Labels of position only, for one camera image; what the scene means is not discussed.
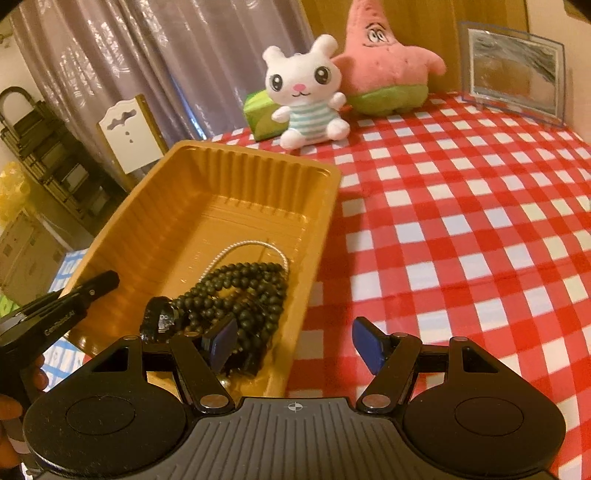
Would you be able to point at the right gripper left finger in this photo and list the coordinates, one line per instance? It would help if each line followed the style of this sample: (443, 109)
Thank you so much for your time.
(199, 360)

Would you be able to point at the blue checkered cloth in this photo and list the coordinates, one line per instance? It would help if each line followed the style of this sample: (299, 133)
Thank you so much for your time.
(62, 358)

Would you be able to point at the grey patterned curtain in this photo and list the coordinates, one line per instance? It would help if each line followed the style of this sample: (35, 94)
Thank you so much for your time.
(194, 62)

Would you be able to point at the yellow plastic tray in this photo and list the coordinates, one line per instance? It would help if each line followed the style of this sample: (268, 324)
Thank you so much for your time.
(206, 202)

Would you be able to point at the white bunny plush toy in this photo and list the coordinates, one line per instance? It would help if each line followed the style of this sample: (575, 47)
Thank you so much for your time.
(306, 88)

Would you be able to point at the red checkered tablecloth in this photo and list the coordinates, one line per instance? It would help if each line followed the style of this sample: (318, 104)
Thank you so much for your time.
(456, 221)

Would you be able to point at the cardboard box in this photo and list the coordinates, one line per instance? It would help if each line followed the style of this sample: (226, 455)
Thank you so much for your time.
(30, 259)

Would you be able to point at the white wooden chair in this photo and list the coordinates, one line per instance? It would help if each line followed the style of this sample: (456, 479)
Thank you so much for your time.
(133, 139)

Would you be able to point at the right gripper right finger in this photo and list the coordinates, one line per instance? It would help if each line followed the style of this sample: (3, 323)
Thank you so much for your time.
(392, 360)

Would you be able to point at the person left hand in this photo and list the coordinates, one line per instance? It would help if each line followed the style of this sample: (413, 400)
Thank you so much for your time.
(11, 409)

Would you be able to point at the pink starfish plush toy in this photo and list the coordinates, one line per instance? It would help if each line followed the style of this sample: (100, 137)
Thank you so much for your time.
(380, 75)

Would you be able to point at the dark shelf rack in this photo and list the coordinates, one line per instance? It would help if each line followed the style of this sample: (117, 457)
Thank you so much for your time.
(60, 163)

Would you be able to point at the glass picture frame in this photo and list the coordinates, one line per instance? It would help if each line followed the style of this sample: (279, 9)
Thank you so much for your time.
(513, 71)

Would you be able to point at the green tissue pack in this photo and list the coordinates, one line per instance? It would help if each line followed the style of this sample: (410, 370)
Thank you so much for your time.
(258, 109)

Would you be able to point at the yellow plastic bag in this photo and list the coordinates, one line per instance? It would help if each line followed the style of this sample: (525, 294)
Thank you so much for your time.
(14, 192)

